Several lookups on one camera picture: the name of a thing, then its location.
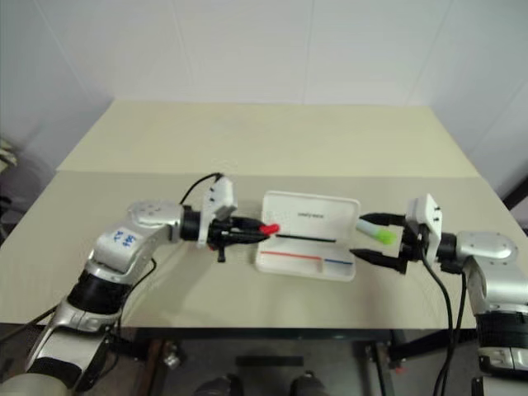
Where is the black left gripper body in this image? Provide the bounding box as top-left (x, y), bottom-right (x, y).
top-left (208, 217), bottom-right (241, 264)

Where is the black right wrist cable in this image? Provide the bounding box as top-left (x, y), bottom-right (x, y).
top-left (418, 243), bottom-right (469, 396)

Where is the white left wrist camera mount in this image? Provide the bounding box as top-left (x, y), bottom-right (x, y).
top-left (196, 175), bottom-right (240, 249)

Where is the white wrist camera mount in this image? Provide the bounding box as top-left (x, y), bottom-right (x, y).
top-left (196, 175), bottom-right (240, 249)
top-left (405, 193), bottom-right (444, 264)

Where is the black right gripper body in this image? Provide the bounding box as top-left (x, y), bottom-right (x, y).
top-left (397, 222), bottom-right (429, 276)

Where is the green capped marker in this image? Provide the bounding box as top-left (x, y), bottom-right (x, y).
top-left (356, 218), bottom-right (398, 246)

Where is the dark rounded shape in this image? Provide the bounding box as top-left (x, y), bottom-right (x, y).
top-left (290, 370), bottom-right (328, 396)

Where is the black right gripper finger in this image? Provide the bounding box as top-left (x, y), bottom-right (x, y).
top-left (359, 211), bottom-right (408, 228)
top-left (349, 247), bottom-right (402, 271)

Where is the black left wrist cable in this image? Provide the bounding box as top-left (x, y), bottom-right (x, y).
top-left (178, 172), bottom-right (224, 206)

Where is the white open pencil case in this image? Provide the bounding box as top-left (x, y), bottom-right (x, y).
top-left (253, 189), bottom-right (361, 284)

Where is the black slanted background bar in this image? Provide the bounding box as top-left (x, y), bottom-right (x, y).
top-left (503, 163), bottom-right (528, 233)

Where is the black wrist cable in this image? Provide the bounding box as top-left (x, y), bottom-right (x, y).
top-left (418, 243), bottom-right (469, 396)
top-left (178, 172), bottom-right (224, 206)

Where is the black metal table frame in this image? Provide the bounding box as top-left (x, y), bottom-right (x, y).
top-left (109, 328), bottom-right (482, 396)

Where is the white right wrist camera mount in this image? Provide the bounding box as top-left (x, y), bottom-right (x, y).
top-left (405, 193), bottom-right (444, 264)

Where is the small silver metal fitting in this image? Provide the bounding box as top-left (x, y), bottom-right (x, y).
top-left (162, 341), bottom-right (182, 369)

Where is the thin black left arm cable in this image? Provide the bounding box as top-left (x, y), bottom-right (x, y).
top-left (105, 256), bottom-right (158, 331)

